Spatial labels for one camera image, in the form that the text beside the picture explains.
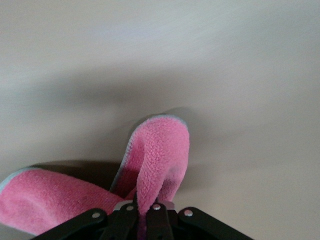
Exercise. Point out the pink cloth with grey edge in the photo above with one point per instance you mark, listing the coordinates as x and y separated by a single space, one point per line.
160 150

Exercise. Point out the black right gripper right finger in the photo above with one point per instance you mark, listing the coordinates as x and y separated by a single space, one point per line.
160 225

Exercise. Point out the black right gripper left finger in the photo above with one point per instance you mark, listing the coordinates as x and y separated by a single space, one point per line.
110 227

